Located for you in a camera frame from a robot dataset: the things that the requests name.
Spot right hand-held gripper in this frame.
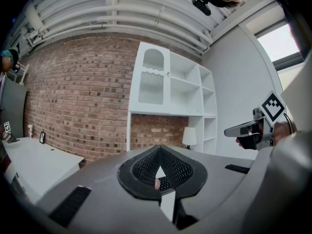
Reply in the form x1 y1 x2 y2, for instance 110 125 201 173
223 90 288 151

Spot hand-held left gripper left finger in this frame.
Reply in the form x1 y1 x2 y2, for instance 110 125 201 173
36 143 181 234

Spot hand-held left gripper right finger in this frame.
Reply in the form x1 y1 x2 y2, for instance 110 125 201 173
157 144 254 231

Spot person's right forearm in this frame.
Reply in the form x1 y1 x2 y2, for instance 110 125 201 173
272 122 295 146

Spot white desk with hutch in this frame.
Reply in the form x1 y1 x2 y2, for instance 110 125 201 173
127 41 218 156

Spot white shade table lamp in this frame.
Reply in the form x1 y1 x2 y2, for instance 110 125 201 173
182 127 197 151

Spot plain white table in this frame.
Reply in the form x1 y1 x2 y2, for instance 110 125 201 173
1 136 85 204

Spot white chair with brown seat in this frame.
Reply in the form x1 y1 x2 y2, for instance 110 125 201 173
0 152 12 174

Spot grey panel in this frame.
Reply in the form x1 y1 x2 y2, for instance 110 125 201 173
0 78 27 138

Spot white metal rack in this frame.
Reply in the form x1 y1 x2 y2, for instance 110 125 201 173
14 62 30 85

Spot white ceiling pipes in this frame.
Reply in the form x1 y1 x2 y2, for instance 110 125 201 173
14 0 214 56

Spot black head camera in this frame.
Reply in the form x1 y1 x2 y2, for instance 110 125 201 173
191 0 212 16

